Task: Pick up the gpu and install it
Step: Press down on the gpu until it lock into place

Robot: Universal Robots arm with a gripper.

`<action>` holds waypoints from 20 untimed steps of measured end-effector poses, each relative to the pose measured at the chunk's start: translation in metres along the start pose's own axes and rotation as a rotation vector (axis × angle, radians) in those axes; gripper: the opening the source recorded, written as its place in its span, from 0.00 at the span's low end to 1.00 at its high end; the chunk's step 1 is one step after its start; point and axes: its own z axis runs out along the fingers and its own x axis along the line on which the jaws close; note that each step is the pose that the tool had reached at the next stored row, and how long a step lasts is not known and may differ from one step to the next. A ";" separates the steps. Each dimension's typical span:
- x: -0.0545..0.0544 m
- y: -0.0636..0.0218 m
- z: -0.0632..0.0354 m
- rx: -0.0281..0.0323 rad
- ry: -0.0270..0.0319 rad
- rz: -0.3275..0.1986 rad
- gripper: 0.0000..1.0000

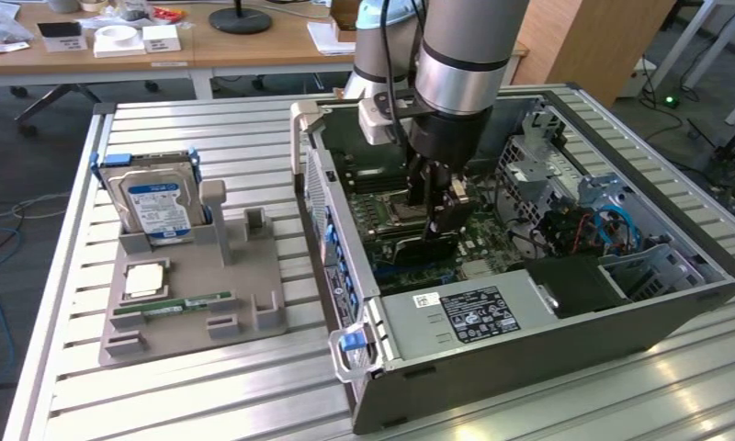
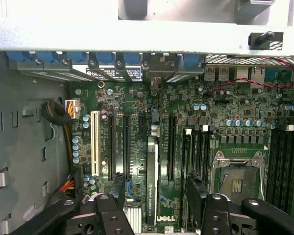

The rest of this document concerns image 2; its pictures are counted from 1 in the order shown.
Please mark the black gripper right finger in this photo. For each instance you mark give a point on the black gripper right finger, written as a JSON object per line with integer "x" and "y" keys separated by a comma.
{"x": 215, "y": 213}

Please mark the silver chipset heatsink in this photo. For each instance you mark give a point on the silver chipset heatsink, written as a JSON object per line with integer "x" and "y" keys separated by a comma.
{"x": 133, "y": 220}

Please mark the open grey PC case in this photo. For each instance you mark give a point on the open grey PC case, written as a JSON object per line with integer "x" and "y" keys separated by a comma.
{"x": 137, "y": 31}

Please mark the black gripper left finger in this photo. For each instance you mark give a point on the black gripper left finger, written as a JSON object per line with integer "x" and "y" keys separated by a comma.
{"x": 107, "y": 210}

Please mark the long black expansion slot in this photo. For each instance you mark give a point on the long black expansion slot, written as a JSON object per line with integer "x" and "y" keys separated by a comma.
{"x": 172, "y": 147}
{"x": 111, "y": 147}

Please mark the CPU socket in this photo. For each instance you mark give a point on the CPU socket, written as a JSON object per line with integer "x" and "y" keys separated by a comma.
{"x": 237, "y": 181}

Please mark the white power connector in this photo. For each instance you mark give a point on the white power connector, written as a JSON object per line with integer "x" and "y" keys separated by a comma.
{"x": 72, "y": 109}

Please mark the blue bracket clip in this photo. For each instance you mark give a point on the blue bracket clip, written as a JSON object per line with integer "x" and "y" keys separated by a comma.
{"x": 105, "y": 58}
{"x": 74, "y": 56}
{"x": 188, "y": 60}
{"x": 17, "y": 56}
{"x": 132, "y": 58}
{"x": 46, "y": 56}

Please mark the white expansion slot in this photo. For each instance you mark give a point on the white expansion slot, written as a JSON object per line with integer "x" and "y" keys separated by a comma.
{"x": 95, "y": 147}

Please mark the short black expansion slot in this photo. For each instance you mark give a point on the short black expansion slot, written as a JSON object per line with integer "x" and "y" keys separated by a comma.
{"x": 142, "y": 124}

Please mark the green motherboard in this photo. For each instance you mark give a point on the green motherboard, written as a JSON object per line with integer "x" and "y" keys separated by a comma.
{"x": 186, "y": 102}

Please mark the black case latch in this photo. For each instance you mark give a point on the black case latch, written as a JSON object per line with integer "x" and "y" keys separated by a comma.
{"x": 262, "y": 39}

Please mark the installed dark RAM stick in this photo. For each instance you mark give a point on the installed dark RAM stick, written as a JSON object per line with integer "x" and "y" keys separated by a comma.
{"x": 187, "y": 151}

